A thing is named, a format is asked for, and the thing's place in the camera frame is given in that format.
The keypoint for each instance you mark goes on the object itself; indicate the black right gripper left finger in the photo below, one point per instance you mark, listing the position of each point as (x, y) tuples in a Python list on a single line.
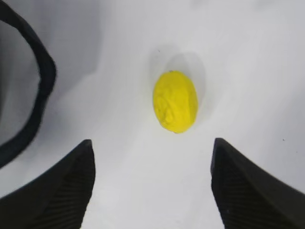
[(57, 199)]

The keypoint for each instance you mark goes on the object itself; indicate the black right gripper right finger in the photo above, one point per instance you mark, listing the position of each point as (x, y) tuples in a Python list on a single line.
[(248, 197)]

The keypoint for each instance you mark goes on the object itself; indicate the yellow lemon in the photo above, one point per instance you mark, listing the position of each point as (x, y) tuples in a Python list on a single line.
[(175, 101)]

